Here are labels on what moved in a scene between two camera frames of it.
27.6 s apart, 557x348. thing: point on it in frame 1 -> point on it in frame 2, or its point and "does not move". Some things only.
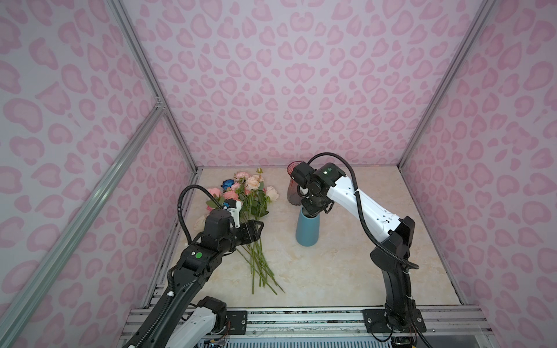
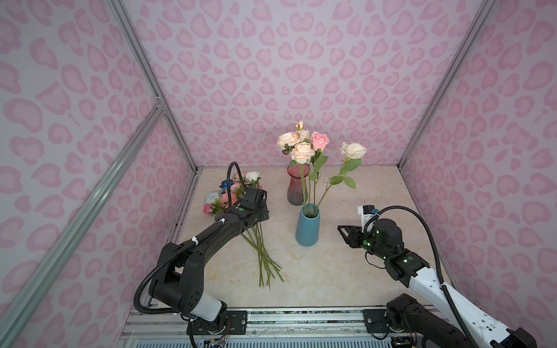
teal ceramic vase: (307, 230) does not move
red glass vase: (293, 195) does not move
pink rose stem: (215, 196) -> (319, 141)
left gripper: (254, 234) -> (265, 212)
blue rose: (227, 184) does not move
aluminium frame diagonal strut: (16, 304) does not move
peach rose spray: (256, 196) -> (302, 150)
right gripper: (311, 211) -> (353, 235)
